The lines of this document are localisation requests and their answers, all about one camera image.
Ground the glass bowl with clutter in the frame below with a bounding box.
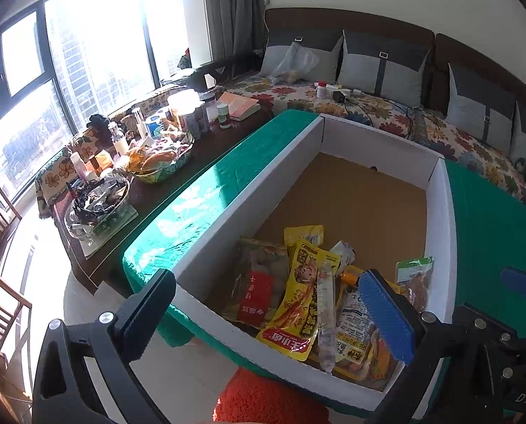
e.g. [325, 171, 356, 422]
[64, 172, 132, 240]

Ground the floral sofa cover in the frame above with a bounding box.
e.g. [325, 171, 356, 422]
[224, 74, 526, 205]

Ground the pink book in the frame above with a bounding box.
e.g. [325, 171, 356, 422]
[218, 92, 260, 122]

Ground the yellow red snack bag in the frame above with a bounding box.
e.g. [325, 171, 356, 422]
[256, 239, 341, 362]

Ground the white plastic bag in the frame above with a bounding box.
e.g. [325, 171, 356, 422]
[269, 41, 319, 84]

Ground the dark meat snack bag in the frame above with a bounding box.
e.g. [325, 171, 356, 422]
[221, 236, 290, 329]

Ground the grey curtain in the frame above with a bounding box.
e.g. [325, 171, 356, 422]
[205, 0, 265, 60]

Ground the orange blue sausage stick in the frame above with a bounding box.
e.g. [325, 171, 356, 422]
[340, 272, 359, 287]

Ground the far left grey pillow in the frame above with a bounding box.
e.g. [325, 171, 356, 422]
[259, 29, 343, 83]

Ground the white yellow snack bag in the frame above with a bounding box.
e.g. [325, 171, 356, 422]
[334, 265, 397, 390]

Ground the white medicine bottle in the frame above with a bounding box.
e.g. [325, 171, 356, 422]
[316, 81, 328, 100]

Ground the dark wooden coffee table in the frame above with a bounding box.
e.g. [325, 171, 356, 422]
[52, 108, 274, 296]

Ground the orange red stool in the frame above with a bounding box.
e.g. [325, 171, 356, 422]
[212, 367, 330, 424]

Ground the long clear snack packet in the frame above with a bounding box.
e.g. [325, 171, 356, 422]
[317, 260, 337, 374]

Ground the clear packed brown cake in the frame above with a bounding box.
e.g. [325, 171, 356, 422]
[395, 257, 434, 313]

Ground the yellow green snack packet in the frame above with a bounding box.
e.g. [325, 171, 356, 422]
[283, 225, 324, 247]

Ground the green fruit bowl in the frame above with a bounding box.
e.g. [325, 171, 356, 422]
[119, 132, 195, 184]

